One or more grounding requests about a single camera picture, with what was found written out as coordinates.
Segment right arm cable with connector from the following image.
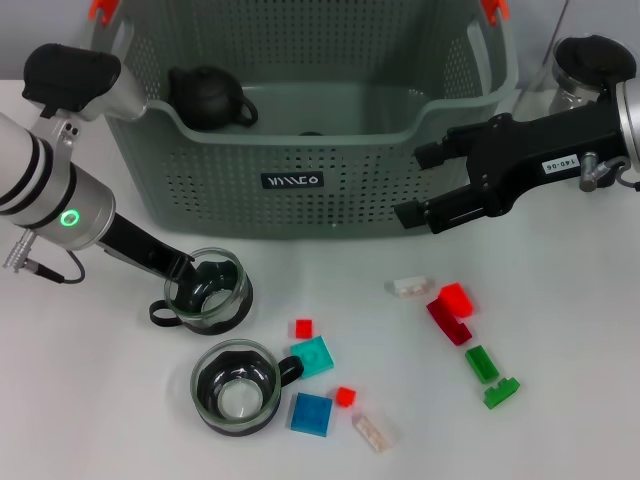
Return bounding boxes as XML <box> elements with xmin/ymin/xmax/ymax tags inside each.
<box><xmin>578</xmin><ymin>152</ymin><xmax>640</xmax><ymax>194</ymax></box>

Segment teal square brick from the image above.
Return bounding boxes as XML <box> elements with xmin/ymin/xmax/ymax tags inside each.
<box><xmin>290</xmin><ymin>335</ymin><xmax>335</xmax><ymax>381</ymax></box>

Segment arm cable with connector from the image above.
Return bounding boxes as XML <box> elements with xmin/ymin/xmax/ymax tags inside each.
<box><xmin>578</xmin><ymin>152</ymin><xmax>640</xmax><ymax>194</ymax></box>
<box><xmin>2</xmin><ymin>229</ymin><xmax>86</xmax><ymax>285</ymax></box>

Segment dark clay teapot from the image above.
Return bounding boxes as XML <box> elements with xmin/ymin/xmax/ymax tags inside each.
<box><xmin>167</xmin><ymin>63</ymin><xmax>260</xmax><ymax>132</ymax></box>

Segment orange bin handle clip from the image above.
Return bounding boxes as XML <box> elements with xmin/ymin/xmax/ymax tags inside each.
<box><xmin>88</xmin><ymin>0</ymin><xmax>120</xmax><ymax>25</ymax></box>
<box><xmin>480</xmin><ymin>0</ymin><xmax>510</xmax><ymax>25</ymax></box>

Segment blue four-stud brick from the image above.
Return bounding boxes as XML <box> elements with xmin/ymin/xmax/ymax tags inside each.
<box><xmin>290</xmin><ymin>392</ymin><xmax>334</xmax><ymax>439</ymax></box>

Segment long clear white brick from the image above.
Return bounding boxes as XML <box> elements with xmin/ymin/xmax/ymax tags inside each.
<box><xmin>352</xmin><ymin>410</ymin><xmax>401</xmax><ymax>454</ymax></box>

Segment left arm cable with connector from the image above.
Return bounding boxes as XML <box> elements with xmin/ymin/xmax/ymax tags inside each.
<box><xmin>2</xmin><ymin>229</ymin><xmax>86</xmax><ymax>285</ymax></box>

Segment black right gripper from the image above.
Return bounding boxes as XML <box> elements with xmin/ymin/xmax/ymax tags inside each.
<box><xmin>393</xmin><ymin>96</ymin><xmax>627</xmax><ymax>236</ymax></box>

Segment grey-green perforated storage bin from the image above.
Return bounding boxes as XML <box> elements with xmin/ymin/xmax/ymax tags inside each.
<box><xmin>78</xmin><ymin>0</ymin><xmax>519</xmax><ymax>240</ymax></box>

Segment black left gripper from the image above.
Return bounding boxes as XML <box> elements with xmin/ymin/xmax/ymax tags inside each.
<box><xmin>96</xmin><ymin>212</ymin><xmax>197</xmax><ymax>297</ymax></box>

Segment green rectangular brick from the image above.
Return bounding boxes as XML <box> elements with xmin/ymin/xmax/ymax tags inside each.
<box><xmin>464</xmin><ymin>344</ymin><xmax>503</xmax><ymax>385</ymax></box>

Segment dark red translucent brick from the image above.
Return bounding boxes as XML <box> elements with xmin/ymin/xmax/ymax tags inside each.
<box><xmin>426</xmin><ymin>298</ymin><xmax>474</xmax><ymax>346</ymax></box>

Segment green stepped brick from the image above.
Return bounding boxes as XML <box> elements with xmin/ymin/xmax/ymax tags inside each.
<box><xmin>482</xmin><ymin>377</ymin><xmax>521</xmax><ymax>411</ymax></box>

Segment glass pitcher with black handle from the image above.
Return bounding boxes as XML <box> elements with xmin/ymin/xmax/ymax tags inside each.
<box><xmin>514</xmin><ymin>33</ymin><xmax>639</xmax><ymax>121</ymax></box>

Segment small white brick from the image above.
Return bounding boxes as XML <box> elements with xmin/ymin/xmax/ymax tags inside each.
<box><xmin>384</xmin><ymin>274</ymin><xmax>434</xmax><ymax>304</ymax></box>

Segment bright red brick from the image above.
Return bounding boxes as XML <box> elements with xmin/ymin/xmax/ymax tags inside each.
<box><xmin>438</xmin><ymin>282</ymin><xmax>475</xmax><ymax>319</ymax></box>

